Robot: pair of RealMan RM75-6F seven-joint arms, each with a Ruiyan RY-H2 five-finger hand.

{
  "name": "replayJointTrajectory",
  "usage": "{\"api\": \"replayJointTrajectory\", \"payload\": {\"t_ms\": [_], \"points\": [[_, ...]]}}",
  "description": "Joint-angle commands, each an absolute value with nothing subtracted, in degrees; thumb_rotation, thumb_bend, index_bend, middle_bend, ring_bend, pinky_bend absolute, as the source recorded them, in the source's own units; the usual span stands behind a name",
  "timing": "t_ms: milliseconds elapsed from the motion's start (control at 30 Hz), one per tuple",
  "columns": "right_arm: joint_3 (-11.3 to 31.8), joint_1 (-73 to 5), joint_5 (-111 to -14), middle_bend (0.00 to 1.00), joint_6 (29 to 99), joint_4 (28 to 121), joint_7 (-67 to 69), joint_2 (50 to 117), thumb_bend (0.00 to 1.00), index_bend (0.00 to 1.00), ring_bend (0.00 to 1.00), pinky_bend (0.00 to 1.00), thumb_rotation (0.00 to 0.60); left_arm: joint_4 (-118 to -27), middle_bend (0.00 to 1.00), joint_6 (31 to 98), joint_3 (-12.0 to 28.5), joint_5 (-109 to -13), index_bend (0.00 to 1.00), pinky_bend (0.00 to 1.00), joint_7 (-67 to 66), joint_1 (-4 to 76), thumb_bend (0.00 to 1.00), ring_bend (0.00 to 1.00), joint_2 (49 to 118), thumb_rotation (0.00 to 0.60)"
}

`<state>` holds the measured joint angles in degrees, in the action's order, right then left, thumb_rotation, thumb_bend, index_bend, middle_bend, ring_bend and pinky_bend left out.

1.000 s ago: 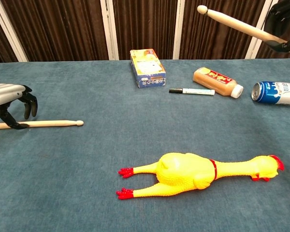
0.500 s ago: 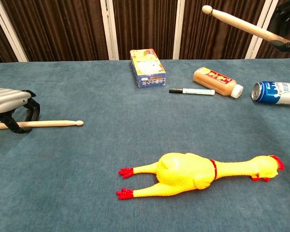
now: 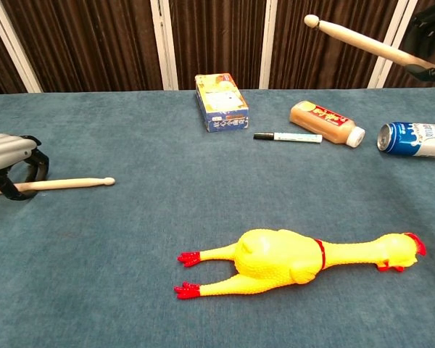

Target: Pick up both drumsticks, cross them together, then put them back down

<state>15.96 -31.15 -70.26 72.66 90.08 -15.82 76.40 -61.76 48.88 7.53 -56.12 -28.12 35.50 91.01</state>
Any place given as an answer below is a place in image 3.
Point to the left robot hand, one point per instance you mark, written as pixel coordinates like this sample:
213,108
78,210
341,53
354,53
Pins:
7,150

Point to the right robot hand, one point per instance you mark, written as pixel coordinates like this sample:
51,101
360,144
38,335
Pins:
426,74

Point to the wooden drumstick dark ringed tip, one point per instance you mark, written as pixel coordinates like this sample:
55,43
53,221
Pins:
366,41

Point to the plain wooden drumstick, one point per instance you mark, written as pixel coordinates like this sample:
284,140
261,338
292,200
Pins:
76,183

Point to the blue white drink can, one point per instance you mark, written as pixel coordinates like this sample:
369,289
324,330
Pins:
409,139

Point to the brown drink bottle white cap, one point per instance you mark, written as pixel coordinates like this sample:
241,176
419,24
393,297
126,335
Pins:
322,121

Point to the blue felt table cover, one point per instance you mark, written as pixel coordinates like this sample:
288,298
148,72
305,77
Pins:
94,253

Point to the white marker black cap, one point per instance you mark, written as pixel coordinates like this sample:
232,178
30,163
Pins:
293,137

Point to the blue white carton box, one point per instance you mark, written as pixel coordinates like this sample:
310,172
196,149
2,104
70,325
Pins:
221,101

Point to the yellow rubber chicken toy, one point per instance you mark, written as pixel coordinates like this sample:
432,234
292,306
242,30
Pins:
275,257

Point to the brown folding screen white frame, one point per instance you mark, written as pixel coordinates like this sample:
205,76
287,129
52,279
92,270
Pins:
94,36

